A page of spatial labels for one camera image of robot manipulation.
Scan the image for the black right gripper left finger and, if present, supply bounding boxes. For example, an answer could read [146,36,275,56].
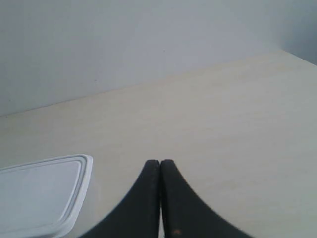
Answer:
[81,160,160,238]

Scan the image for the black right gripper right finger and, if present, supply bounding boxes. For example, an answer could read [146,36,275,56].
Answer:
[160,159,251,238]

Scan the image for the white lidded plastic container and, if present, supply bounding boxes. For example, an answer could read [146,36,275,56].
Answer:
[0,154,93,238]

